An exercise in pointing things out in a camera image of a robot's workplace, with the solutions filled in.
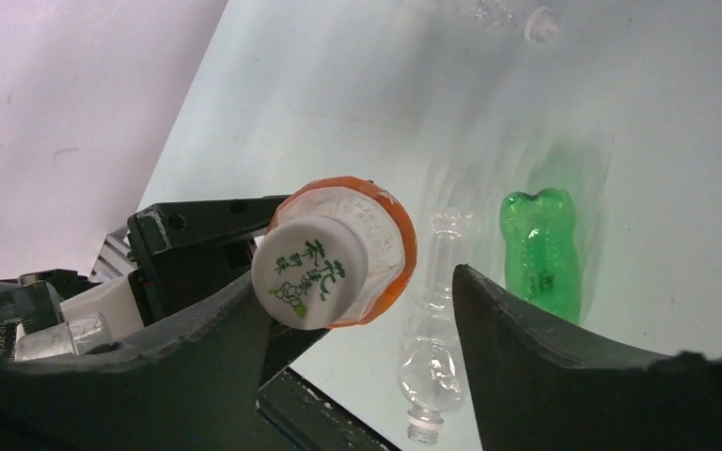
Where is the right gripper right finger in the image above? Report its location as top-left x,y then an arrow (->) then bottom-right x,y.
452,265 -> 722,450

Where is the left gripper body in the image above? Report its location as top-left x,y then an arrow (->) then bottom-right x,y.
128,236 -> 257,324

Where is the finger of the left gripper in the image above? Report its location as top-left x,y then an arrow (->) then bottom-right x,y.
127,195 -> 287,256
259,320 -> 330,386

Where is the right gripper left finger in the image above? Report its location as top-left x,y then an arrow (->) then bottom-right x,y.
0,276 -> 275,450

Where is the white bottle cap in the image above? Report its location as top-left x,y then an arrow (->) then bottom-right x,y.
251,215 -> 369,330

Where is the orange label bottle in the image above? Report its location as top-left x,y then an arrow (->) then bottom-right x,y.
263,176 -> 417,329

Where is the green plastic bottle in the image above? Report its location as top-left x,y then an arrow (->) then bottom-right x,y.
499,188 -> 582,324

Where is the far clear bottle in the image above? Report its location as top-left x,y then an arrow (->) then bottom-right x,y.
395,0 -> 559,43

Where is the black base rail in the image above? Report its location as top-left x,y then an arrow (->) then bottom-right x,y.
257,368 -> 398,451

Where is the clear bottle white ring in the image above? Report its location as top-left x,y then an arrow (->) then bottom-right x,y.
397,208 -> 475,446

